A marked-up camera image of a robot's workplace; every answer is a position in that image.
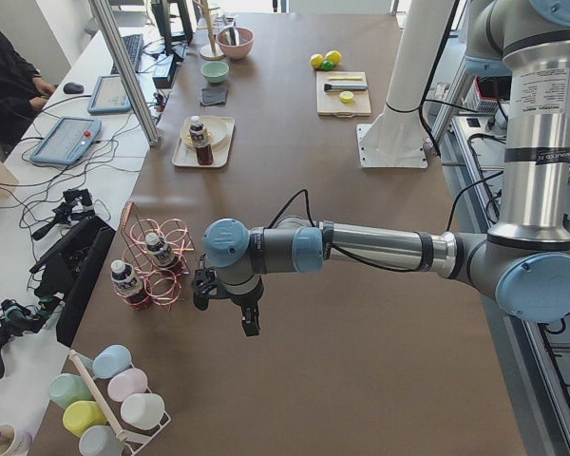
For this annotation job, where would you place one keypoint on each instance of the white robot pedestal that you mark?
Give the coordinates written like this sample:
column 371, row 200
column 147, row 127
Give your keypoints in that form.
column 396, row 138

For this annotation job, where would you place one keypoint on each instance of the wooden cutting board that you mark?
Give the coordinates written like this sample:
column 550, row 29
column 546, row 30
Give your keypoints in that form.
column 328, row 104

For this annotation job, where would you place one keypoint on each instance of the green lime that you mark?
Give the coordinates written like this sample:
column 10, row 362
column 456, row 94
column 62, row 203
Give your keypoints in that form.
column 327, row 65

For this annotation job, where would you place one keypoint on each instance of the steel cylinder muddler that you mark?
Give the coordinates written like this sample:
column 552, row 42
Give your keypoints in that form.
column 343, row 86

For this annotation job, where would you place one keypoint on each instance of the blue teach pendant far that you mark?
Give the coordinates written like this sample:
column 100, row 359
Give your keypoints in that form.
column 108, row 96

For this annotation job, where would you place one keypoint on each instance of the yellow lemon near board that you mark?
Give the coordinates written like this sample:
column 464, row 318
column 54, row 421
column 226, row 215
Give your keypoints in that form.
column 316, row 60

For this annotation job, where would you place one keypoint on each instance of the copper wire bottle rack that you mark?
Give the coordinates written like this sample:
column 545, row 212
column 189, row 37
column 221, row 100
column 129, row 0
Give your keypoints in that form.
column 164, row 287

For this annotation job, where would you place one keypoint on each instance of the dark tea bottle on tray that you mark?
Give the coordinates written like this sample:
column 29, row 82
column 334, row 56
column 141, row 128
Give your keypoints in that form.
column 200, row 140

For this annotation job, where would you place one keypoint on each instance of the seated person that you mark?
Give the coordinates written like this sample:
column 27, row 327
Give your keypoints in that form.
column 23, row 93

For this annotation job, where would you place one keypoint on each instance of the bottle in rack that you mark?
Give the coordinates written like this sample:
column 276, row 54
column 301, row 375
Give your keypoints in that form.
column 162, row 254
column 128, row 285

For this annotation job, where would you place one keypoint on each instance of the black keyboard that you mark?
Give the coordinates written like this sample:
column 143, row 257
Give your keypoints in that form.
column 133, row 45

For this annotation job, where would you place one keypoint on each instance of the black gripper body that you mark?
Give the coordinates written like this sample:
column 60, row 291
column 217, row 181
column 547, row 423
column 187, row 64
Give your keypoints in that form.
column 246, row 300

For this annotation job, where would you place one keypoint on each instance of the half lemon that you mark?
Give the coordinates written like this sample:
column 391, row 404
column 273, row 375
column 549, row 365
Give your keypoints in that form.
column 346, row 97

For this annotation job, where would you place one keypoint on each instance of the pink ice bowl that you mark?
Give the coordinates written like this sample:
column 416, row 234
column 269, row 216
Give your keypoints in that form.
column 239, row 52

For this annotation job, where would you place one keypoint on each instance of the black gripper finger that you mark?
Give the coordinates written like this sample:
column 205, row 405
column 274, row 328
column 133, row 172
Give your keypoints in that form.
column 250, row 321

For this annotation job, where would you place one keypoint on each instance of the white plate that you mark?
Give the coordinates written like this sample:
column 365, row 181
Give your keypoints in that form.
column 212, row 123

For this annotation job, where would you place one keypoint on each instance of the green bowl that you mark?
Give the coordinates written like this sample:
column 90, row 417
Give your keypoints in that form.
column 215, row 72

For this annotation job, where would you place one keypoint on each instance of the wooden cup tree stand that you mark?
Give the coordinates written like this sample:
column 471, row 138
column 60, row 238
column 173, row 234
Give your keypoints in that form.
column 211, row 51

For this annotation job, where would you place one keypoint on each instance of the yellow lemon outer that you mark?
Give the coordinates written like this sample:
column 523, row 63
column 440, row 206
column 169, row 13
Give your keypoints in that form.
column 334, row 56

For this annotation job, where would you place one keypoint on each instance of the aluminium frame post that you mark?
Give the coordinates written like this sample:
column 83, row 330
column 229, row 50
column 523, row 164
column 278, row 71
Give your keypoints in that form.
column 102, row 12

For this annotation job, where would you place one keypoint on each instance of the blue teach pendant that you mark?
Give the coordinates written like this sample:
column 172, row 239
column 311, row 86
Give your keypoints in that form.
column 67, row 141
column 108, row 96

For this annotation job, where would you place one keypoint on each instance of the pastel cup rack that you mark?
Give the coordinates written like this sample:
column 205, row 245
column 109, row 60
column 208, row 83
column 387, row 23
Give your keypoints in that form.
column 107, row 403

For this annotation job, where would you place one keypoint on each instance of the blue teach pendant near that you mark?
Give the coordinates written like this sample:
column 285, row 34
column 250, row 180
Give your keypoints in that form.
column 67, row 141

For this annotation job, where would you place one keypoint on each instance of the yellow plastic knife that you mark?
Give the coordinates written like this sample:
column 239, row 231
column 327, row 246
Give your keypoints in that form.
column 345, row 78

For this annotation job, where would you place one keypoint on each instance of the computer mouse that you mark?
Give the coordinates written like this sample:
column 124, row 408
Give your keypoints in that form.
column 73, row 88

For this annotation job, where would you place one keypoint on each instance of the cream rabbit tray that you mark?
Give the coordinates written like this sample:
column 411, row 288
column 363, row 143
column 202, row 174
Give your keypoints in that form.
column 185, row 156

